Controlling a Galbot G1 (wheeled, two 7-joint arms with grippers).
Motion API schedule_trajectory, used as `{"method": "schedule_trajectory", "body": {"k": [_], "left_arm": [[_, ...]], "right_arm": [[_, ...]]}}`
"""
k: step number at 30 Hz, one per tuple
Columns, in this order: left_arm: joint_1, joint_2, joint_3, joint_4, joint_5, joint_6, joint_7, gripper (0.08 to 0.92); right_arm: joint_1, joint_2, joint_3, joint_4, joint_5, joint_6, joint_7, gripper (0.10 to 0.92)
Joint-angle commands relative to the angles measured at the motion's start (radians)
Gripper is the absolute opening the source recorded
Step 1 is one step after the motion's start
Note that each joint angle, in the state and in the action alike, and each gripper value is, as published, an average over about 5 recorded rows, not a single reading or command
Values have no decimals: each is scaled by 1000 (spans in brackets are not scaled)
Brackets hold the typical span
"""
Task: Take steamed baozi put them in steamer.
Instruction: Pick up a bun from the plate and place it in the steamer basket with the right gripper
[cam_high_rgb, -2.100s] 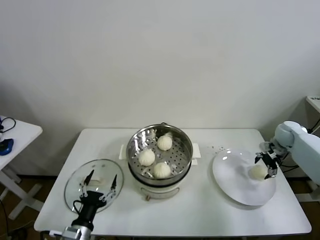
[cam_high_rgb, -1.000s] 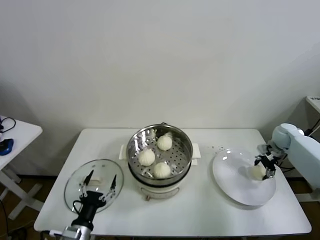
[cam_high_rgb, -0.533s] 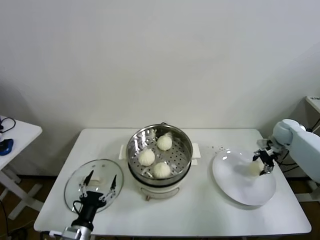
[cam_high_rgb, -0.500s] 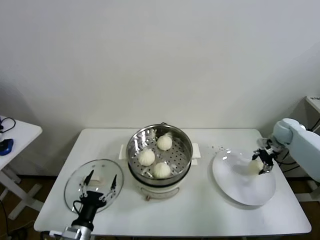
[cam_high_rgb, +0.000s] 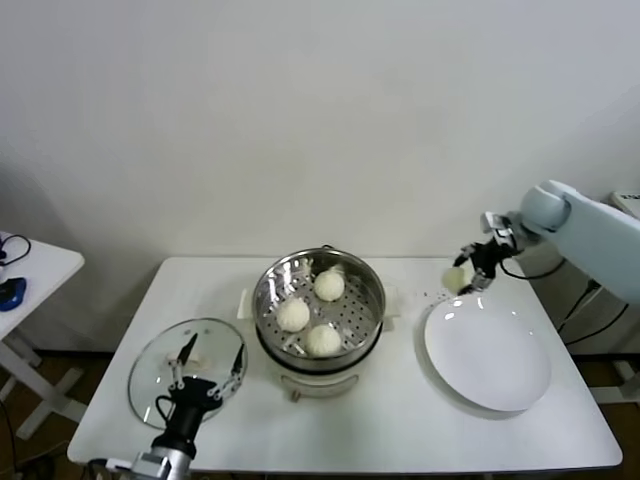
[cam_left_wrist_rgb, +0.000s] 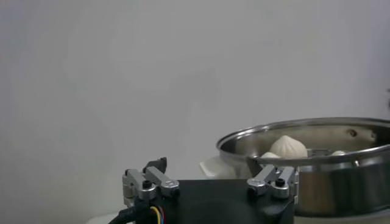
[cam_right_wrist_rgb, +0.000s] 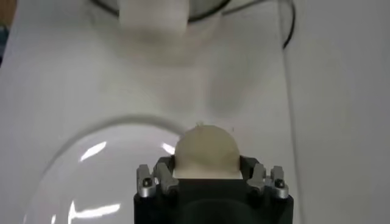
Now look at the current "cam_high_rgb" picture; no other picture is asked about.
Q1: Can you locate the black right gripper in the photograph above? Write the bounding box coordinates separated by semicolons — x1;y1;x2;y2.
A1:
453;238;511;296

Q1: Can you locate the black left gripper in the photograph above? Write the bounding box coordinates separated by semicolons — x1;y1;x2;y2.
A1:
152;332;247;451

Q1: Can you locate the white steamed baozi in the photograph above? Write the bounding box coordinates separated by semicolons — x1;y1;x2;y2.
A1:
313;266;346;303
441;267;474;296
276;298;311;333
305;323;344;358

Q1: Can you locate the glass lid with cream handle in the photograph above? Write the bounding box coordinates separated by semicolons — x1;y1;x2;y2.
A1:
127;318;249;430

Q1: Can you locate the steel steamer basket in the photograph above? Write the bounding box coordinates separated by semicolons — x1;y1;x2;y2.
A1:
235;248;403;365

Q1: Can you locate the white round plate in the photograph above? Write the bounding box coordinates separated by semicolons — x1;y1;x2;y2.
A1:
423;297;553;412

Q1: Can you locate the cream electric cooker base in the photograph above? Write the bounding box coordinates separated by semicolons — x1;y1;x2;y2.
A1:
257;317;397;404

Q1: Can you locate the white side table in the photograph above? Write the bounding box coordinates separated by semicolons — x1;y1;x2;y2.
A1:
0;230;85;442

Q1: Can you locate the blue device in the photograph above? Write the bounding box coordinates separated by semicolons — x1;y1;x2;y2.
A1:
0;277;27;314

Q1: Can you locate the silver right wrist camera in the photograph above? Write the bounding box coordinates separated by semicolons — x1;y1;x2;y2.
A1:
480;211;524;249

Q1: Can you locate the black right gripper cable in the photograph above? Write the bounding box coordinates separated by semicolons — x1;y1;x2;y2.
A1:
499;257;569;280

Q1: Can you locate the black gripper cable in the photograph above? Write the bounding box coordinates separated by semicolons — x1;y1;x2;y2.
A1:
155;394;176;424
499;257;569;280

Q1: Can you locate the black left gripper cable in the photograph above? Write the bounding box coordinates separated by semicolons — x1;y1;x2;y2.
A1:
155;394;176;424

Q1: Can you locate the black power cable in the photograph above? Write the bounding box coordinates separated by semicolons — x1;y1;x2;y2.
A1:
557;279;631;346

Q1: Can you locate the thin black cable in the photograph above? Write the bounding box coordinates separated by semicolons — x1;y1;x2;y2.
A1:
0;234;32;269

